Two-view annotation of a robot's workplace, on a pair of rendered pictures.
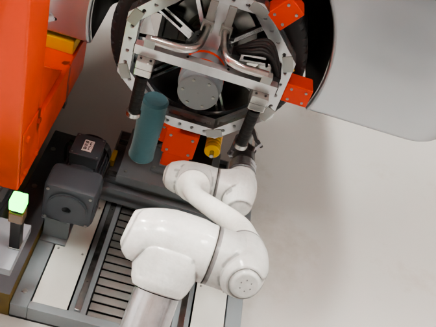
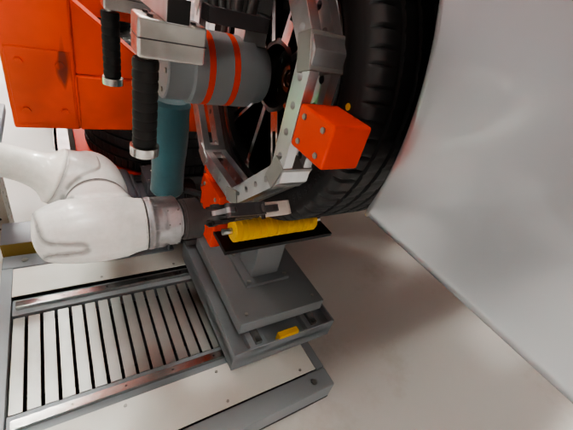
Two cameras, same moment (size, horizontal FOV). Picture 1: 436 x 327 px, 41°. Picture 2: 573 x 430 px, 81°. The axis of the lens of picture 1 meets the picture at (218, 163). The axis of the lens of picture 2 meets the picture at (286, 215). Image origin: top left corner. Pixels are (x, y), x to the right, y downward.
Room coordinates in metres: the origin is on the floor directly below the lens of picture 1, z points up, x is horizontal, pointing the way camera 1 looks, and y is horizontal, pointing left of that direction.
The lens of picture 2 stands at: (1.35, -0.58, 1.02)
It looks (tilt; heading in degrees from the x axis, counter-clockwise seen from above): 33 degrees down; 59
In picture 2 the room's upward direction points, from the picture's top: 17 degrees clockwise
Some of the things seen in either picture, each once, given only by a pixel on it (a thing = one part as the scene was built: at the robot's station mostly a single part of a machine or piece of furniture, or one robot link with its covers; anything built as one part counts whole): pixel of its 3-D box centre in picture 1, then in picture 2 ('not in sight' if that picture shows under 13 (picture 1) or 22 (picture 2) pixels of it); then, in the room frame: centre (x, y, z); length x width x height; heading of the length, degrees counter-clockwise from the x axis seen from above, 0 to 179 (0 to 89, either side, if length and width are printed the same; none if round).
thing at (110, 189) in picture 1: (167, 178); (252, 285); (1.77, 0.18, 0.13); 0.50 x 0.36 x 0.10; 98
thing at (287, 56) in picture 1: (205, 62); (244, 72); (1.60, 0.16, 0.85); 0.54 x 0.07 x 0.54; 98
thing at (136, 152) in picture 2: (247, 127); (145, 106); (1.39, -0.04, 0.83); 0.04 x 0.04 x 0.16
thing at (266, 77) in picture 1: (248, 44); not in sight; (1.49, 0.04, 1.03); 0.19 x 0.18 x 0.11; 8
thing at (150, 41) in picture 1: (183, 23); not in sight; (1.46, 0.24, 1.03); 0.19 x 0.18 x 0.11; 8
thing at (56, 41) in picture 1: (60, 33); not in sight; (1.66, 0.68, 0.71); 0.14 x 0.14 x 0.05; 8
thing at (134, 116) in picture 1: (137, 94); (111, 47); (1.34, 0.29, 0.83); 0.04 x 0.04 x 0.16
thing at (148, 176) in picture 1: (176, 146); (263, 245); (1.77, 0.18, 0.32); 0.40 x 0.30 x 0.28; 98
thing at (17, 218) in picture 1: (17, 213); not in sight; (0.96, 0.46, 0.59); 0.04 x 0.04 x 0.04; 8
